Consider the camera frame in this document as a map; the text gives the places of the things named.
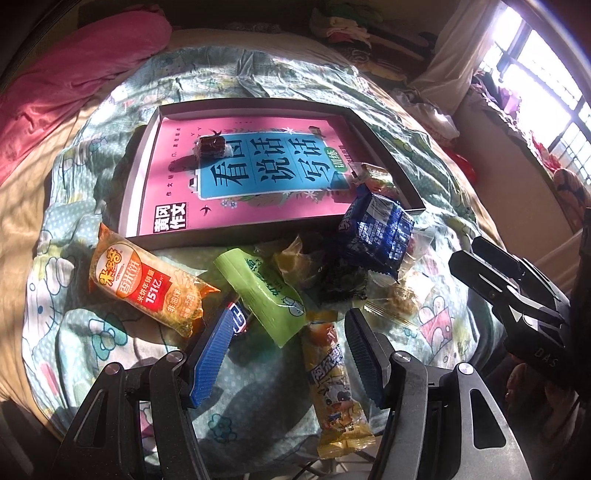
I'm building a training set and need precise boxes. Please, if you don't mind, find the blue snack packet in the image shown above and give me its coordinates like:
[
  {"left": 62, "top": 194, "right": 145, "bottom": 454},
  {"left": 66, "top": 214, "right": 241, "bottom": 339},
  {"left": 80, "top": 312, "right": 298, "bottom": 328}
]
[{"left": 336, "top": 185, "right": 416, "bottom": 282}]

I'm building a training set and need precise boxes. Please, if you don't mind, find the orange green wrapped candy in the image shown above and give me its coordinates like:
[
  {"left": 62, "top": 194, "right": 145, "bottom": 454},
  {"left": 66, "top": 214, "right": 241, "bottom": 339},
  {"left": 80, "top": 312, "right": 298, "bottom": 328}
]
[{"left": 360, "top": 162, "right": 402, "bottom": 197}]

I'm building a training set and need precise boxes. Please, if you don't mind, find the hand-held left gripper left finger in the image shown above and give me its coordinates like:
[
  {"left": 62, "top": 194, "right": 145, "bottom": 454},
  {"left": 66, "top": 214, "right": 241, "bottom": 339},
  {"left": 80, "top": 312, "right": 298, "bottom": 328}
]
[{"left": 51, "top": 302, "right": 250, "bottom": 480}]

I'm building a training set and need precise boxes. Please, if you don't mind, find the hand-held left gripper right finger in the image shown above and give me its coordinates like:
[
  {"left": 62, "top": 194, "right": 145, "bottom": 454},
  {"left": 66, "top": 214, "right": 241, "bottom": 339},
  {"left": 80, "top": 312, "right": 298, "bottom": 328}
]
[{"left": 345, "top": 308, "right": 532, "bottom": 480}]

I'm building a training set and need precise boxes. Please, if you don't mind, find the light green snack packet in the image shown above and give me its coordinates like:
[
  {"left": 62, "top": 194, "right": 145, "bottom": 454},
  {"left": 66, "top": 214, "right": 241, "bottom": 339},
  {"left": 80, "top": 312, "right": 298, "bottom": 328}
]
[{"left": 215, "top": 247, "right": 308, "bottom": 348}]

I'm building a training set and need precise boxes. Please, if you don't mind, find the beige bed sheet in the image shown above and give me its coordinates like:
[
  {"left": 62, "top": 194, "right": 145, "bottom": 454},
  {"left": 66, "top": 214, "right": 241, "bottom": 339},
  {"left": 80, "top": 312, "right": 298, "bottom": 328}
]
[{"left": 0, "top": 108, "right": 116, "bottom": 416}]

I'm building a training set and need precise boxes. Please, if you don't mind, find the patterned cushion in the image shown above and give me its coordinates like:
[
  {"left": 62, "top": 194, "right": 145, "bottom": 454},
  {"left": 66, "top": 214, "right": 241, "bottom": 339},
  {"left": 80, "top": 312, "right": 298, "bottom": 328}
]
[{"left": 553, "top": 167, "right": 589, "bottom": 234}]

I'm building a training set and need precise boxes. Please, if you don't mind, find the shallow black box tray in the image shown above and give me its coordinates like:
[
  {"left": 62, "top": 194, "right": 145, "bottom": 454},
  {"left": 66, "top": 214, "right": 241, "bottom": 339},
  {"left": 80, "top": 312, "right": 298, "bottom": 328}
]
[{"left": 119, "top": 98, "right": 426, "bottom": 250}]

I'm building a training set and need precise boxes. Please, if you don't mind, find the pile of clothes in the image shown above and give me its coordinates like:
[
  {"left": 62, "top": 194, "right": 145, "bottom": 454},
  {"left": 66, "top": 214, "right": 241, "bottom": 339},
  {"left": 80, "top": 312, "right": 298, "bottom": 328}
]
[{"left": 309, "top": 4, "right": 432, "bottom": 72}]

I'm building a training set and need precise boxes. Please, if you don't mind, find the dark green patterned packet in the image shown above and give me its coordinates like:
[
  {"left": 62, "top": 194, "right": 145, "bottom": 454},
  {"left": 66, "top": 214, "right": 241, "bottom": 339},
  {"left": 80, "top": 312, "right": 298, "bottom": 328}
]
[{"left": 318, "top": 256, "right": 370, "bottom": 303}]

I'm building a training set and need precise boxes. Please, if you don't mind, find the pink pillow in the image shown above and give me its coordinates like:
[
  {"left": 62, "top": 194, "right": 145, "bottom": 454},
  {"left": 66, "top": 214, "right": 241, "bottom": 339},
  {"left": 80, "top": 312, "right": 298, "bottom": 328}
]
[{"left": 0, "top": 9, "right": 175, "bottom": 183}]

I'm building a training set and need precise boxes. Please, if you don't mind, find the brown wrapped cake snack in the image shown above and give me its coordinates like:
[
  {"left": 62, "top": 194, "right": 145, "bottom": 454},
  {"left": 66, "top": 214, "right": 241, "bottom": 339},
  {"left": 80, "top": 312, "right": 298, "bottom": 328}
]
[{"left": 193, "top": 131, "right": 228, "bottom": 160}]

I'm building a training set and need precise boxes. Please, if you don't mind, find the brown chocolate bar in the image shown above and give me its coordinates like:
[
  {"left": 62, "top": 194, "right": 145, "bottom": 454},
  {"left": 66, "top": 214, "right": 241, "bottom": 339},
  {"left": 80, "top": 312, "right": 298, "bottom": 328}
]
[{"left": 226, "top": 298, "right": 254, "bottom": 340}]

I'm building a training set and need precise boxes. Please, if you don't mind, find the pink book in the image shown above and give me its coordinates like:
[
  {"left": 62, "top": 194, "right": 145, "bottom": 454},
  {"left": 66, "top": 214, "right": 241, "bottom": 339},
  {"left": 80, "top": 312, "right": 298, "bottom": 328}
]
[{"left": 137, "top": 115, "right": 365, "bottom": 232}]

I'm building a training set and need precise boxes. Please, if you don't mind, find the white curtain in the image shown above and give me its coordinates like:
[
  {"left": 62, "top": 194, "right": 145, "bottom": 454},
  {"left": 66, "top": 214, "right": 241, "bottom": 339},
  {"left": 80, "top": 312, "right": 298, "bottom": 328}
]
[{"left": 410, "top": 0, "right": 506, "bottom": 99}]

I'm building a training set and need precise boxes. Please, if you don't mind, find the clear pastry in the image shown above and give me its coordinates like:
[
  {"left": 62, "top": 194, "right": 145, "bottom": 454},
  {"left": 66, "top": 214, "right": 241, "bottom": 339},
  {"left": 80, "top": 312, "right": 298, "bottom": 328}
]
[{"left": 365, "top": 270, "right": 430, "bottom": 328}]

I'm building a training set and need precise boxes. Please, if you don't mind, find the orange rice cracker packet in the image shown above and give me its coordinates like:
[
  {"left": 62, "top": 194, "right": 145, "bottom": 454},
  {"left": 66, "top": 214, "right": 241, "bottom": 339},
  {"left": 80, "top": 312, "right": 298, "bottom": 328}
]
[{"left": 89, "top": 222, "right": 221, "bottom": 340}]

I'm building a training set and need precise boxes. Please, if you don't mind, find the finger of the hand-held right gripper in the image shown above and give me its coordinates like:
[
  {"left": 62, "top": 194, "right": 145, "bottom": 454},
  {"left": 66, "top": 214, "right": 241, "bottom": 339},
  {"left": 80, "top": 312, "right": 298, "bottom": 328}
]
[
  {"left": 470, "top": 236, "right": 561, "bottom": 303},
  {"left": 448, "top": 251, "right": 565, "bottom": 334}
]

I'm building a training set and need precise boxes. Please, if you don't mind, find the cartoon printed blanket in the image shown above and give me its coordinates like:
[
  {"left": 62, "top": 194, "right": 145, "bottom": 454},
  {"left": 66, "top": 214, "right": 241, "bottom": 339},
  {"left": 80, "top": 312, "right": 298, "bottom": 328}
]
[{"left": 23, "top": 46, "right": 509, "bottom": 462}]

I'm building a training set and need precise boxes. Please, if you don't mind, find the yellow clear wrapped candy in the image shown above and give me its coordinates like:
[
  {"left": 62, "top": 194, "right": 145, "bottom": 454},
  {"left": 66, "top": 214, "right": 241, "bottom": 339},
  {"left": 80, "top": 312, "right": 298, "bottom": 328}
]
[{"left": 272, "top": 235, "right": 326, "bottom": 289}]

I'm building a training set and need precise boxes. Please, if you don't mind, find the yellow cartoon snack packet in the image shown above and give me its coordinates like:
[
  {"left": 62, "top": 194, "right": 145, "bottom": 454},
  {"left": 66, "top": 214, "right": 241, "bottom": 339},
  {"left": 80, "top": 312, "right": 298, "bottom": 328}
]
[{"left": 300, "top": 310, "right": 377, "bottom": 460}]

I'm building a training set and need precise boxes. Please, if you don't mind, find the barred window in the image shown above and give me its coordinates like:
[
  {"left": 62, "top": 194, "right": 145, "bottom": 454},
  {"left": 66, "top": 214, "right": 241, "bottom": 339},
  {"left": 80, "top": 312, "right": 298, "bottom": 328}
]
[{"left": 480, "top": 0, "right": 591, "bottom": 185}]

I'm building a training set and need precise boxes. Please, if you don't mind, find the person's right hand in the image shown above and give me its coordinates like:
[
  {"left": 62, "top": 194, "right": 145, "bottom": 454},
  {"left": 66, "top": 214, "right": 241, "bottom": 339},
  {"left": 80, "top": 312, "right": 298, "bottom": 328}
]
[{"left": 505, "top": 364, "right": 548, "bottom": 416}]

